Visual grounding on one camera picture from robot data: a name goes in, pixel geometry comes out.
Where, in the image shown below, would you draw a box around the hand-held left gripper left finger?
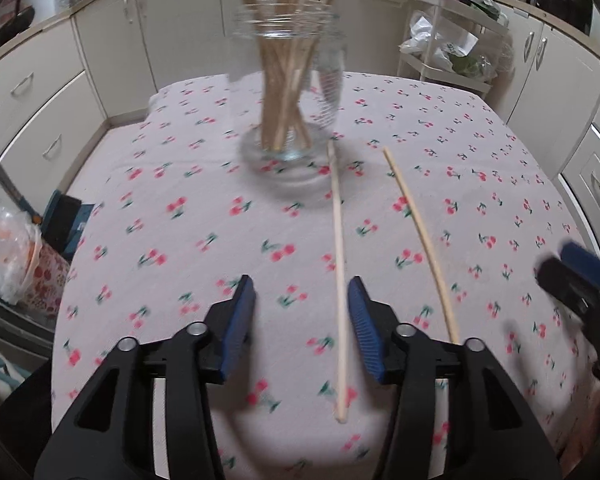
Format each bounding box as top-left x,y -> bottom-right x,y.
34,274 -> 257,480

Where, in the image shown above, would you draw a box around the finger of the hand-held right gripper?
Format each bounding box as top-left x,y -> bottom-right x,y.
536,258 -> 600,318
557,241 -> 600,286

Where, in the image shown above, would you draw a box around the white utility cart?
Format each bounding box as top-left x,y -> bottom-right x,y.
397,0 -> 511,98

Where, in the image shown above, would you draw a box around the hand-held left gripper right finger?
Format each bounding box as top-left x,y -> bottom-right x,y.
347,276 -> 561,480

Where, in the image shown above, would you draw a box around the cream drawer cabinet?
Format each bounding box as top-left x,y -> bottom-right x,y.
0,20 -> 111,191

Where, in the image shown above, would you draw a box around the white bottle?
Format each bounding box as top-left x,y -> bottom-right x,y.
0,350 -> 31,403

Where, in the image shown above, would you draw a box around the cream door cabinet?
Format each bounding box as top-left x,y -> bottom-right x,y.
495,0 -> 600,261
72,0 -> 416,121

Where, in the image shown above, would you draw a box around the clear plastic bag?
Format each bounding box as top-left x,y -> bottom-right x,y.
0,205 -> 43,306

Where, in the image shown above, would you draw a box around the dark cooking pot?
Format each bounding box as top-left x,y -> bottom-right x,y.
537,0 -> 593,36

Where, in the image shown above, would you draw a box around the white plastic bag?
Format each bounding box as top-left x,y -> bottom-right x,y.
400,12 -> 476,71

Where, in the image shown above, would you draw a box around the wooden chopstick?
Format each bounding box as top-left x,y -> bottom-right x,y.
383,147 -> 462,346
326,141 -> 348,423

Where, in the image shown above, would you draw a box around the grey hose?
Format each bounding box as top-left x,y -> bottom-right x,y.
0,125 -> 41,223

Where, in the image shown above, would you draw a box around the cherry print tablecloth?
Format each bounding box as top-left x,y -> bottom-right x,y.
50,71 -> 600,480

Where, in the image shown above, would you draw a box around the blue box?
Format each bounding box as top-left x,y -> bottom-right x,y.
40,190 -> 96,261

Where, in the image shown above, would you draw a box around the dark frying pan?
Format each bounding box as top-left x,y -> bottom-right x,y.
0,5 -> 36,46

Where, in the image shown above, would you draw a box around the bunch of wooden chopsticks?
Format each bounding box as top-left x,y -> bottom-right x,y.
225,0 -> 353,153

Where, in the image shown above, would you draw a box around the clear glass jar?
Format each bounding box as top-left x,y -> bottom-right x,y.
227,2 -> 348,162

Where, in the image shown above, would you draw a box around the green vegetables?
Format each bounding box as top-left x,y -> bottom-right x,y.
450,52 -> 496,81

